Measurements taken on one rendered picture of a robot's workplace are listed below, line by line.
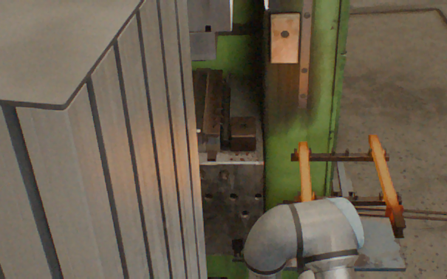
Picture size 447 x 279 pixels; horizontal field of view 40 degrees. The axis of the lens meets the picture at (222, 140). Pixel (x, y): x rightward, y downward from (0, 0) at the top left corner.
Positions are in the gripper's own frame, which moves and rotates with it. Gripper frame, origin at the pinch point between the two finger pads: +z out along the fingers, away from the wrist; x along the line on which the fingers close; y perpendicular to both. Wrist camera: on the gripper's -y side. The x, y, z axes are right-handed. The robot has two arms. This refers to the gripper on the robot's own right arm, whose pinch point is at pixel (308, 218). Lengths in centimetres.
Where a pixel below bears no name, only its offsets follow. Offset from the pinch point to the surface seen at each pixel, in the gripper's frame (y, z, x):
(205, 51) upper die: -33, 37, -31
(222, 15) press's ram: -45, 38, -25
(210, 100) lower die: -2, 58, -32
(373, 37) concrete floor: 97, 297, 68
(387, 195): -0.8, 9.4, 23.3
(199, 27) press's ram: -41, 37, -32
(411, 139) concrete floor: 97, 169, 73
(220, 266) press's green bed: 56, 32, -29
